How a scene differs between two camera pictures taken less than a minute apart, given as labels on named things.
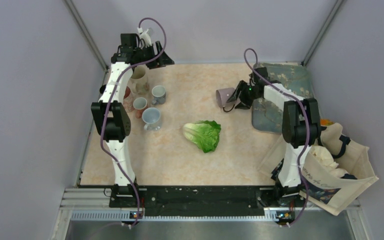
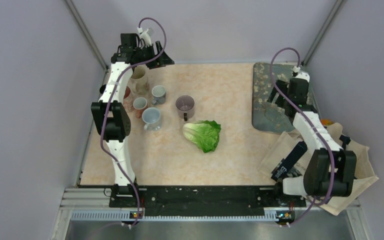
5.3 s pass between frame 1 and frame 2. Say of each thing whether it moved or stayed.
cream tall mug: stayed
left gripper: stayed
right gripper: moved
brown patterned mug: stayed
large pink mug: stayed
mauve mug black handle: moved
